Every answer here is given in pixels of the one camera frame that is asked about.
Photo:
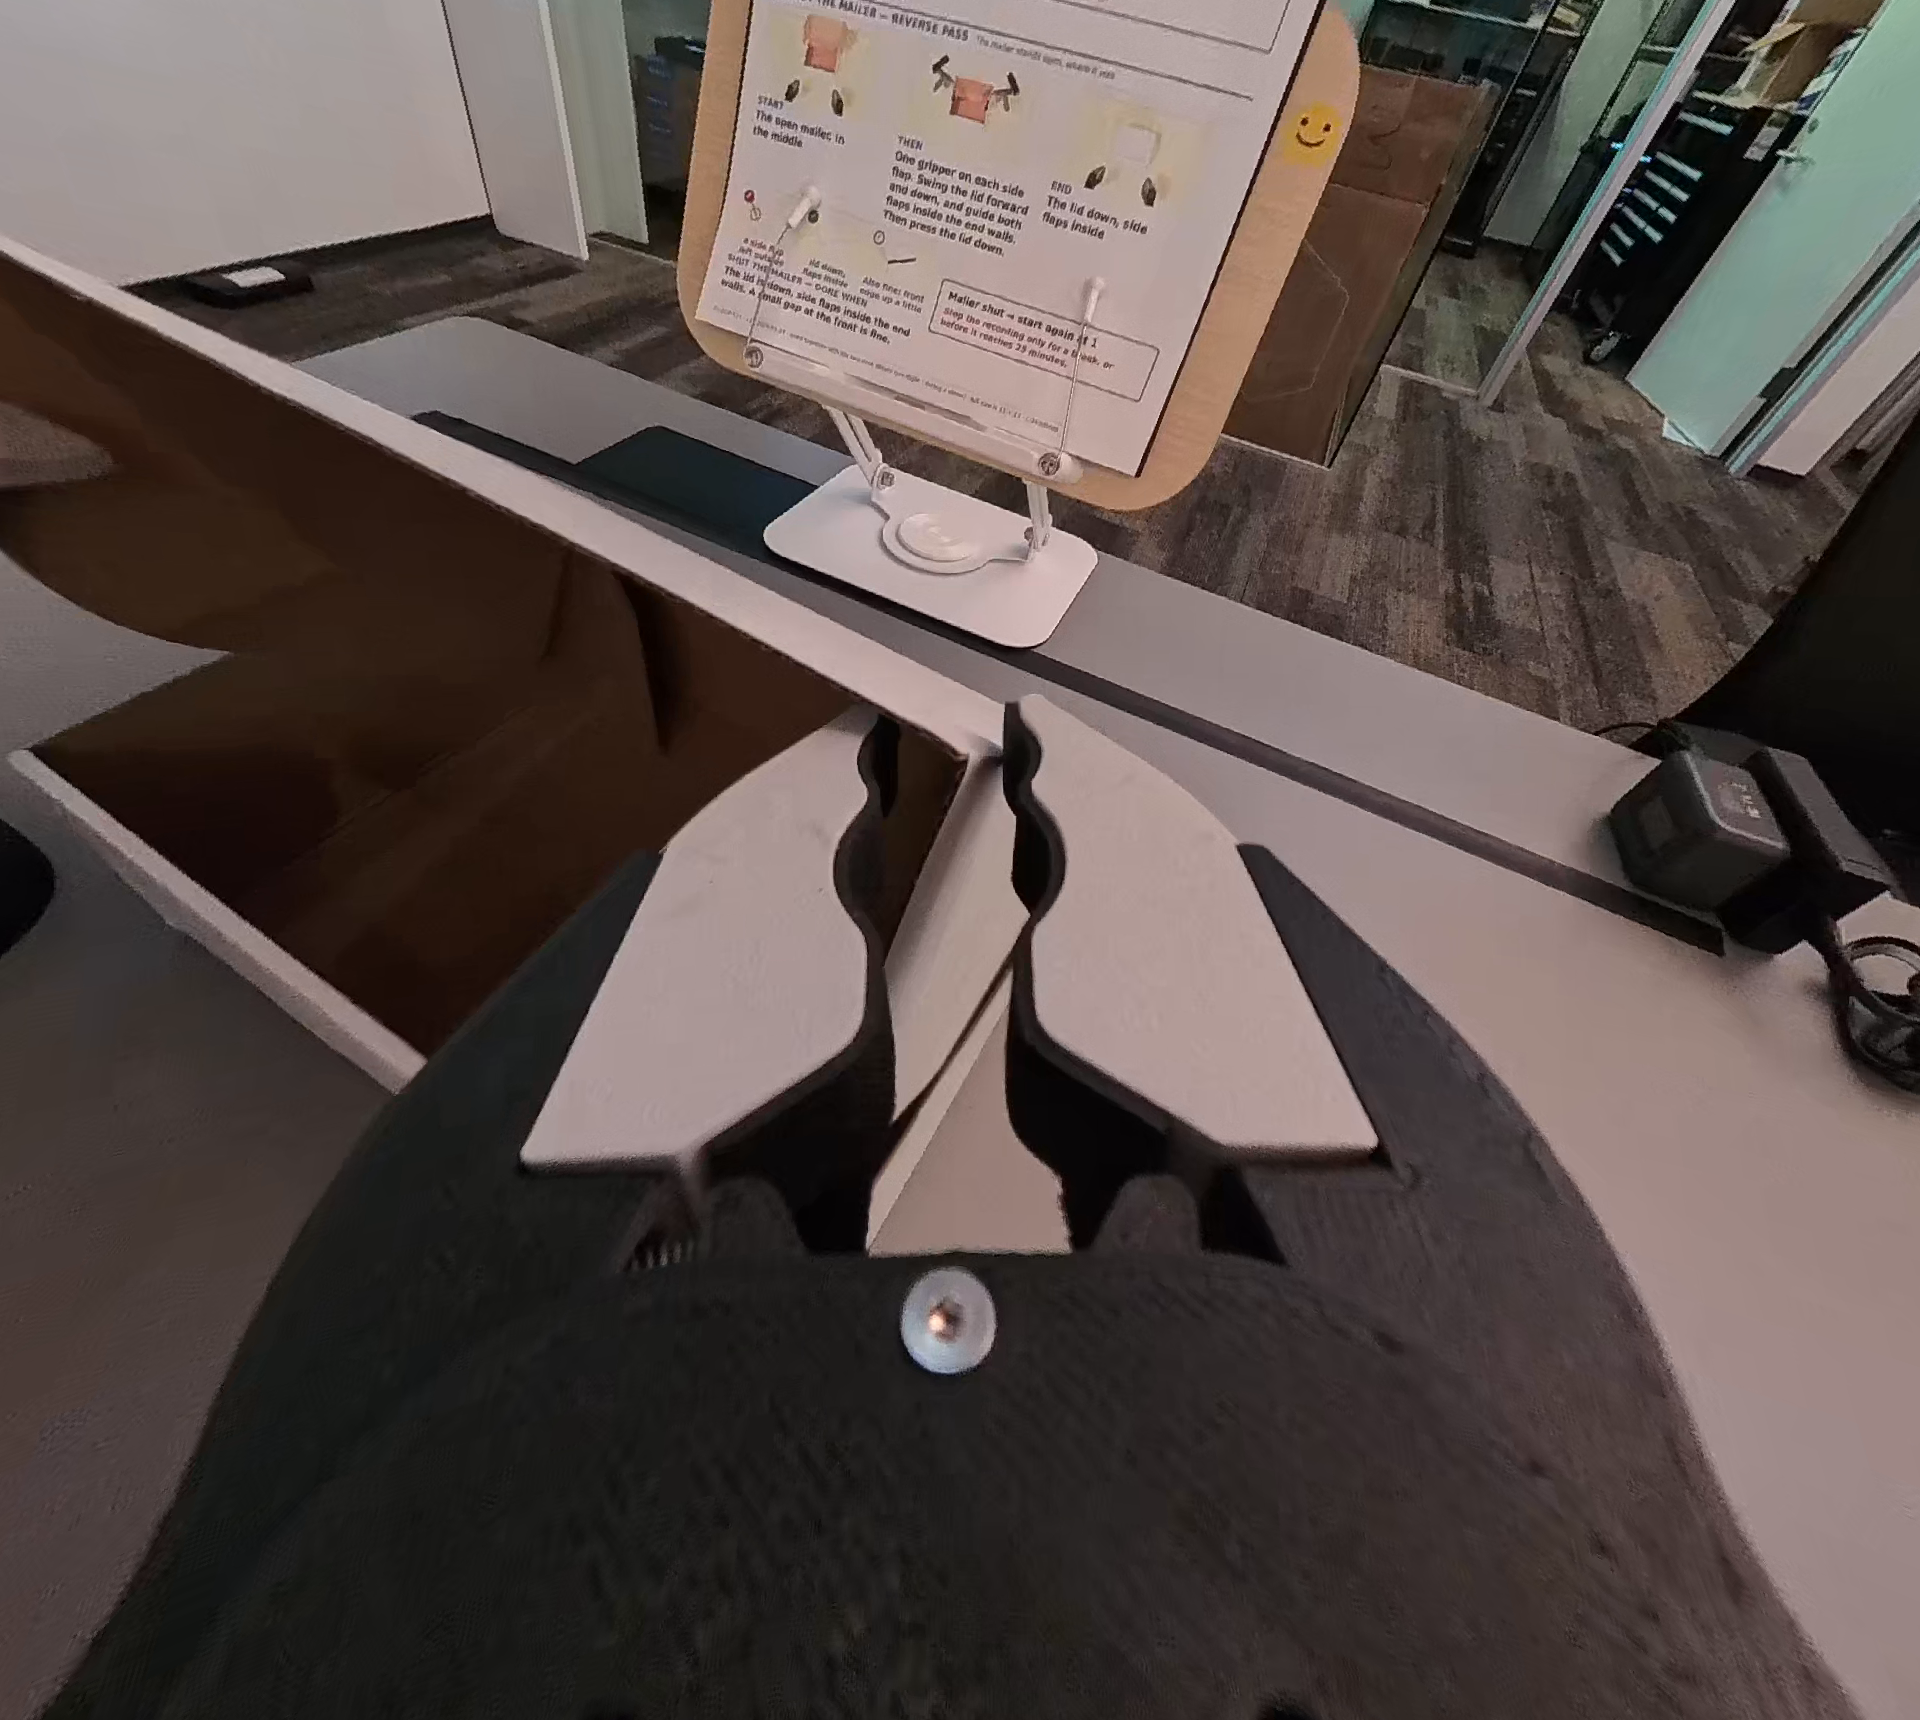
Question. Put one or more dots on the printed instruction sheet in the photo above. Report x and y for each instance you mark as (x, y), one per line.
(975, 176)

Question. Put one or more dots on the brown cardboard mailer box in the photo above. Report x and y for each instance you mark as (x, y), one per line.
(376, 640)

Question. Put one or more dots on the large brown cardboard box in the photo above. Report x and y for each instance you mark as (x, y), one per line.
(1395, 252)

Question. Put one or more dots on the dark object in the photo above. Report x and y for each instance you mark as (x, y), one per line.
(1845, 608)

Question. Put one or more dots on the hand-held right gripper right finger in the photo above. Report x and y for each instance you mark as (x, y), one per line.
(1169, 986)

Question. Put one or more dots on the instruction sheet on stand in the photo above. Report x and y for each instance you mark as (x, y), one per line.
(930, 541)

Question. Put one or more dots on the yellow smiley sticker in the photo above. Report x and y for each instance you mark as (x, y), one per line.
(1317, 134)

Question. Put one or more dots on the flat black floor device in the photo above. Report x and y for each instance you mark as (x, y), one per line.
(247, 281)

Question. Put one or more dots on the black power adapter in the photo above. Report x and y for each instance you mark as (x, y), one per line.
(1703, 820)

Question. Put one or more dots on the black tool cart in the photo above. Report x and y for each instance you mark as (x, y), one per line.
(1666, 218)

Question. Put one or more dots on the open cardboard box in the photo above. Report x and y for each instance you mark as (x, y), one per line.
(1808, 40)

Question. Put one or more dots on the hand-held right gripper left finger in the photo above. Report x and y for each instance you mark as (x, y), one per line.
(737, 986)

